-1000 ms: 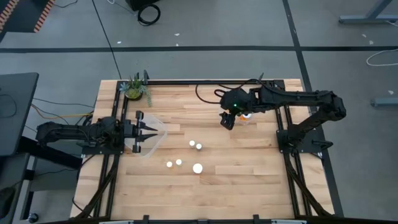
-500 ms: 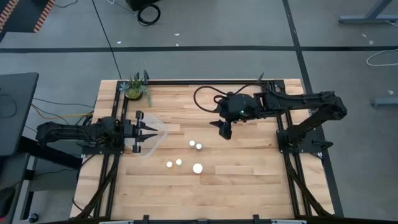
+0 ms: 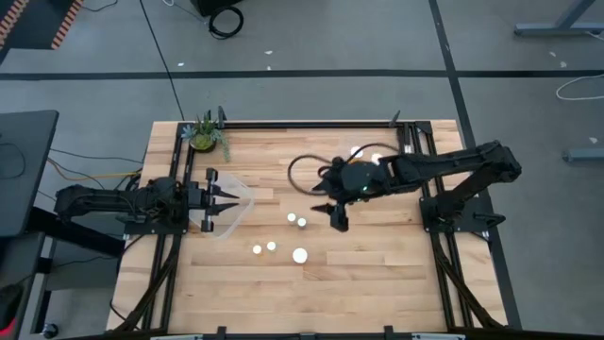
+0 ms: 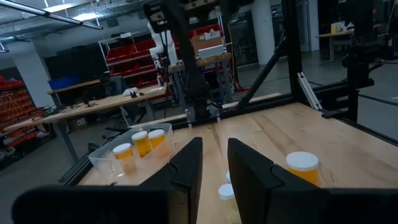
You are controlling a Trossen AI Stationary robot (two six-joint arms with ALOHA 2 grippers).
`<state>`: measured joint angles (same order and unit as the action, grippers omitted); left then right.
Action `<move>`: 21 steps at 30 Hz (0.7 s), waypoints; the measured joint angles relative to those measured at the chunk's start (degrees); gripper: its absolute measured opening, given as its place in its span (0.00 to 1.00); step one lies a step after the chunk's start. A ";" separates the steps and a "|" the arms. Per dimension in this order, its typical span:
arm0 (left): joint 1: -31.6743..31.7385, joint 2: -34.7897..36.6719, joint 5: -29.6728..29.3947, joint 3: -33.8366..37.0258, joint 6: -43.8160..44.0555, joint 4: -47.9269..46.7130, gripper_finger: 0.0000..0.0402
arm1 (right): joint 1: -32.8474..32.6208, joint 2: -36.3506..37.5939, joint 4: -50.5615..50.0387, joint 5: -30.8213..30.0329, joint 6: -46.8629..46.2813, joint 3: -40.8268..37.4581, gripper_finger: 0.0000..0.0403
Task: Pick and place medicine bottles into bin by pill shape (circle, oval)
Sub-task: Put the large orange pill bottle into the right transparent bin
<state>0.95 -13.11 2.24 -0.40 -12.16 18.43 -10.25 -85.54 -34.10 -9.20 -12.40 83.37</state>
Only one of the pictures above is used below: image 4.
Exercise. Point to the small wooden table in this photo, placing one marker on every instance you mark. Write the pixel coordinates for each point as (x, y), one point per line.
(214, 59)

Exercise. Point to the blue storage bin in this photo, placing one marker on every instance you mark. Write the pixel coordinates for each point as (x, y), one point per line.
(63, 82)

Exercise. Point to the yellow box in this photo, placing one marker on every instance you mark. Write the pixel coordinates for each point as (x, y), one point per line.
(338, 27)

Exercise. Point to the slim pale clear pill bottle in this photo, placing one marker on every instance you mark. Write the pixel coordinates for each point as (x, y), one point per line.
(226, 191)

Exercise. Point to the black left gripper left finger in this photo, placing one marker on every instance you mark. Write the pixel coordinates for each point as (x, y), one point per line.
(174, 186)

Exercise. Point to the clear plastic bin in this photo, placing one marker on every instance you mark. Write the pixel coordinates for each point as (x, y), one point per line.
(102, 161)

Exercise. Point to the white box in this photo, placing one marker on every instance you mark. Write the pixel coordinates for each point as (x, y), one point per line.
(211, 51)

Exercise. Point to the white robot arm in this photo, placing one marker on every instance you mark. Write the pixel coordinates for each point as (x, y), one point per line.
(161, 43)

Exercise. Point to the wooden desk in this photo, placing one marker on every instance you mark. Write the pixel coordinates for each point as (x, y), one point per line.
(337, 35)

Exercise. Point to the brown cardboard box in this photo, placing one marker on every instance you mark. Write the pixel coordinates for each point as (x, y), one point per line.
(206, 40)

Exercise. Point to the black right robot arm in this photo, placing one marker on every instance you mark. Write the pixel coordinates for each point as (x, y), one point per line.
(196, 84)

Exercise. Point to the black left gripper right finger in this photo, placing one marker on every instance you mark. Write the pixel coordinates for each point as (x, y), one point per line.
(264, 193)

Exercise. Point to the amber pill bottle white cap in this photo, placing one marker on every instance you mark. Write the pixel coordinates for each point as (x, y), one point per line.
(141, 143)
(157, 140)
(124, 157)
(303, 168)

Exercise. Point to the red storage bin shelf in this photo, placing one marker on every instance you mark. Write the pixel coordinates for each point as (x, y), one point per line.
(15, 105)

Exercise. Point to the silver aluminium bracket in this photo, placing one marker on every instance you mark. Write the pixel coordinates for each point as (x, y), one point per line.
(309, 91)

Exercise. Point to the long wooden workbench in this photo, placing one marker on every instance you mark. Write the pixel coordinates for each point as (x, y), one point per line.
(93, 107)

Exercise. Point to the ceiling light bar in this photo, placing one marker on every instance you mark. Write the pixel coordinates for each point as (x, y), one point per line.
(53, 14)

